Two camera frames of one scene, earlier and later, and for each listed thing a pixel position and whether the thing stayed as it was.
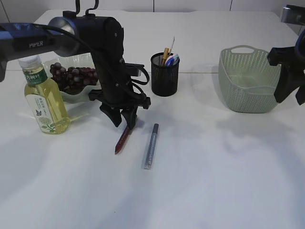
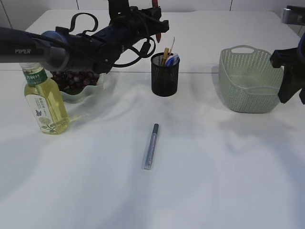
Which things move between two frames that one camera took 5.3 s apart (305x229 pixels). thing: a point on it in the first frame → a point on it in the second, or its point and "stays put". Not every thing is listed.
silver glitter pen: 151,149 stays put
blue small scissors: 172,60 stays put
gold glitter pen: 166,52 stays put
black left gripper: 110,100 → 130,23
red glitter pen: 122,140 → 155,5
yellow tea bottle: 43,98 stays put
